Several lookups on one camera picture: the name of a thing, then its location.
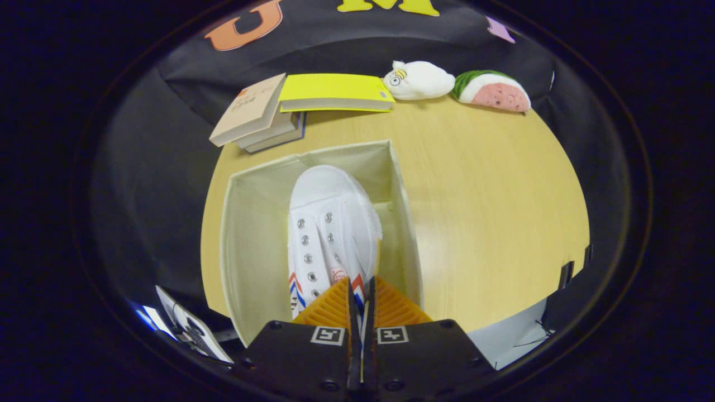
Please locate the watermelon plush toy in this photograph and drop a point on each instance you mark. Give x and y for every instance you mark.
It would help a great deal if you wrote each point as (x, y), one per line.
(497, 95)

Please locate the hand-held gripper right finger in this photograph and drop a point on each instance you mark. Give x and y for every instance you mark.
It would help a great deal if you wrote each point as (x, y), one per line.
(370, 363)

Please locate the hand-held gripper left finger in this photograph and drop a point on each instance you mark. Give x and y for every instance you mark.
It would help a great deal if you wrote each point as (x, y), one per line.
(354, 363)

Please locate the yellow book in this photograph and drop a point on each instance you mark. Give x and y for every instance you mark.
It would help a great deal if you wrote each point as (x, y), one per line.
(335, 86)

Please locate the laptop screen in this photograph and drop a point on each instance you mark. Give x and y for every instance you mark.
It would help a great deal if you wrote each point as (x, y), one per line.
(151, 318)

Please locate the dark-edged book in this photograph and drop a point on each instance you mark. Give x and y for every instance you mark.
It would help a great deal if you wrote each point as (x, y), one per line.
(282, 142)

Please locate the white paperback book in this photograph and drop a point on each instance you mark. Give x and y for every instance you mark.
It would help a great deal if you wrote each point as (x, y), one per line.
(273, 131)

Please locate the white flat board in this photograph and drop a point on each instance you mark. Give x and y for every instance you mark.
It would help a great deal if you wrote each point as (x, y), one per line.
(167, 304)

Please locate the cream fabric storage box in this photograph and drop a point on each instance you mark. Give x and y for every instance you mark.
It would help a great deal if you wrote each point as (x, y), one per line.
(251, 251)

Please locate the white plush toy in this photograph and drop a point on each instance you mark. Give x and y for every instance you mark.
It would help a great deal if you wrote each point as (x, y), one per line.
(424, 81)

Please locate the white canvas shoe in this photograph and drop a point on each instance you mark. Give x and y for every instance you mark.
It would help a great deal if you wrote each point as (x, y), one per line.
(329, 195)

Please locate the black table clamp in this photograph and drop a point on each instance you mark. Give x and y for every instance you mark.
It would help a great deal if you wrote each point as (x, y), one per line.
(565, 273)
(587, 254)

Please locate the tan paperback book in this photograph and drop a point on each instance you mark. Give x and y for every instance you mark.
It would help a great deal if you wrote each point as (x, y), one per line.
(248, 109)

